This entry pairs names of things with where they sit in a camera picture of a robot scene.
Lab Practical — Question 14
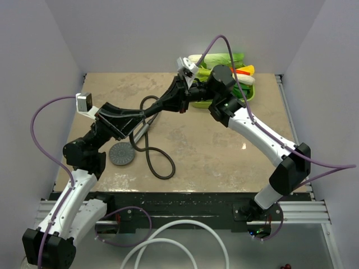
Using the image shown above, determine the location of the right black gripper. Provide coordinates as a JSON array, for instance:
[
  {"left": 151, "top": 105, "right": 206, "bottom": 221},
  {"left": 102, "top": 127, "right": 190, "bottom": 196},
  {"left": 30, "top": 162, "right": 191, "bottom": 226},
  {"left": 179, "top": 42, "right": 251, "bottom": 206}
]
[{"left": 152, "top": 73, "right": 219, "bottom": 114}]

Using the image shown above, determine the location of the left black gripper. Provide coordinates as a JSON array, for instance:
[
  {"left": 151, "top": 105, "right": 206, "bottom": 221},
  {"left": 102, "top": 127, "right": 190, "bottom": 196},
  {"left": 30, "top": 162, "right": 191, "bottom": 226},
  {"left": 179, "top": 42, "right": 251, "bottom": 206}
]
[{"left": 85, "top": 101, "right": 147, "bottom": 152}]

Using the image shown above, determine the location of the grey shower head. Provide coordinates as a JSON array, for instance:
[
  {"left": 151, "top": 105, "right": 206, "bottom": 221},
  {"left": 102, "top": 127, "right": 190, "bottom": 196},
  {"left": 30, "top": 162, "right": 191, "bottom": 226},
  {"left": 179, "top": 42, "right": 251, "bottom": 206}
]
[{"left": 109, "top": 123, "right": 150, "bottom": 166}]

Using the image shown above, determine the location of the black shower hose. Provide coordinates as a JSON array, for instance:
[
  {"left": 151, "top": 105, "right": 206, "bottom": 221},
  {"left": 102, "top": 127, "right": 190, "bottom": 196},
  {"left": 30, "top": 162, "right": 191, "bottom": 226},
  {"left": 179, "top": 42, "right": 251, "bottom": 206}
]
[{"left": 127, "top": 95, "right": 177, "bottom": 180}]

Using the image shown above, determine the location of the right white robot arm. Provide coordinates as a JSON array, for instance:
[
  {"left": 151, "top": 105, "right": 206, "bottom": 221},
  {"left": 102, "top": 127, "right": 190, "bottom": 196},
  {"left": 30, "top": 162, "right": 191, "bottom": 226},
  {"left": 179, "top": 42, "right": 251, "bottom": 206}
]
[{"left": 144, "top": 64, "right": 311, "bottom": 220}]

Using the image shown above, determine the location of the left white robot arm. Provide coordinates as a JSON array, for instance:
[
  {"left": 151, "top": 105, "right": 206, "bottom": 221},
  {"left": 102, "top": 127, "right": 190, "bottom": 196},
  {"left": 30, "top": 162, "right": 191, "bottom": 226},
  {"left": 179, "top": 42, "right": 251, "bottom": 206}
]
[{"left": 22, "top": 101, "right": 130, "bottom": 268}]

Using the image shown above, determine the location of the green vegetable tray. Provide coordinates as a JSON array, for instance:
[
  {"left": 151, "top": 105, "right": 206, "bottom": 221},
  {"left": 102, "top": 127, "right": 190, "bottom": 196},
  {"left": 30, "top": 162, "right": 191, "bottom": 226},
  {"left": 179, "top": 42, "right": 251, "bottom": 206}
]
[{"left": 191, "top": 83, "right": 255, "bottom": 109}]

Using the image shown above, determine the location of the green celery stalk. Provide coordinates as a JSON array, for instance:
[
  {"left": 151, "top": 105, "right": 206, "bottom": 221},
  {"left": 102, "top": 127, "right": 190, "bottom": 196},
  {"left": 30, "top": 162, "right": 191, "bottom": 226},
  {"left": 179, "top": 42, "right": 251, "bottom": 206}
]
[{"left": 196, "top": 68, "right": 256, "bottom": 86}]

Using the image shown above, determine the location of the napa cabbage at back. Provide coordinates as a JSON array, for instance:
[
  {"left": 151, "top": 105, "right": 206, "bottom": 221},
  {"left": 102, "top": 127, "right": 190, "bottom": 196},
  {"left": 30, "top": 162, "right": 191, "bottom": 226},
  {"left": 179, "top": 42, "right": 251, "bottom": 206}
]
[{"left": 198, "top": 53, "right": 245, "bottom": 69}]

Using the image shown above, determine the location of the orange carrot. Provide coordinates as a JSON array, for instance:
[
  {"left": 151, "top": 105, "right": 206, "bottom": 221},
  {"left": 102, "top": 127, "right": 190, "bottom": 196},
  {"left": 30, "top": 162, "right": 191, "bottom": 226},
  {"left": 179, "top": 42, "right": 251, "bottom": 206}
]
[{"left": 230, "top": 67, "right": 251, "bottom": 76}]

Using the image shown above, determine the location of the dark green leafy vegetable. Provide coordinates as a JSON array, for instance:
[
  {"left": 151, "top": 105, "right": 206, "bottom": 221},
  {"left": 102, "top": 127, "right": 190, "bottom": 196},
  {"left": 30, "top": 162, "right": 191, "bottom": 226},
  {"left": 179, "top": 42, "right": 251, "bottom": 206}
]
[{"left": 232, "top": 84, "right": 253, "bottom": 99}]

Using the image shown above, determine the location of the yellow pepper piece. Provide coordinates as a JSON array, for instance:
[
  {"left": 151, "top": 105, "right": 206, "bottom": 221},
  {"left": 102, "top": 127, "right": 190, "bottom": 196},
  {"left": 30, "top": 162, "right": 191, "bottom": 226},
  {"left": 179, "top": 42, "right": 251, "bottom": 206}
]
[{"left": 238, "top": 65, "right": 255, "bottom": 76}]

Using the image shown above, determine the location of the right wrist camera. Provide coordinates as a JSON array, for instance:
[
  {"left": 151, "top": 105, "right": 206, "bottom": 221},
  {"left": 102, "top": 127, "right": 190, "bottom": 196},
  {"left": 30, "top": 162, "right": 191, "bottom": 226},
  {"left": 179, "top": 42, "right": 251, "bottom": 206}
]
[{"left": 177, "top": 57, "right": 199, "bottom": 89}]

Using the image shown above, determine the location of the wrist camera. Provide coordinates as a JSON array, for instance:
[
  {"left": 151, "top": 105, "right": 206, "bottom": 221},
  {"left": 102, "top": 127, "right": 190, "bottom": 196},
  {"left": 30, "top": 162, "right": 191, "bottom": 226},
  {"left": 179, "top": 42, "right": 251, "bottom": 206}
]
[
  {"left": 75, "top": 92, "right": 99, "bottom": 120},
  {"left": 177, "top": 57, "right": 199, "bottom": 89}
]

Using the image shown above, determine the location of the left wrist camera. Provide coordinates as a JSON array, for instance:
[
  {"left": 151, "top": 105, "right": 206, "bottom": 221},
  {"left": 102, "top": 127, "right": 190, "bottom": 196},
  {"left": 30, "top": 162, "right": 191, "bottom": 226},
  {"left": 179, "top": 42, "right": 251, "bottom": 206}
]
[{"left": 75, "top": 92, "right": 99, "bottom": 120}]

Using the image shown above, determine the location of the black mounting base plate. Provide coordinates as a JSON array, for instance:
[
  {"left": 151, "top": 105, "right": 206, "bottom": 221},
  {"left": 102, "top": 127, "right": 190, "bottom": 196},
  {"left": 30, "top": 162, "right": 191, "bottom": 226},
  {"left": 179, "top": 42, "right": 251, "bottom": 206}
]
[{"left": 85, "top": 192, "right": 309, "bottom": 234}]

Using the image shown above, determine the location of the white hose loop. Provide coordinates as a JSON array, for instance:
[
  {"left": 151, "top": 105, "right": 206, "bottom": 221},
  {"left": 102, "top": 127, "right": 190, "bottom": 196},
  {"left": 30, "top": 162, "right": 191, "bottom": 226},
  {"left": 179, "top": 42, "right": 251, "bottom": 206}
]
[{"left": 119, "top": 217, "right": 228, "bottom": 269}]

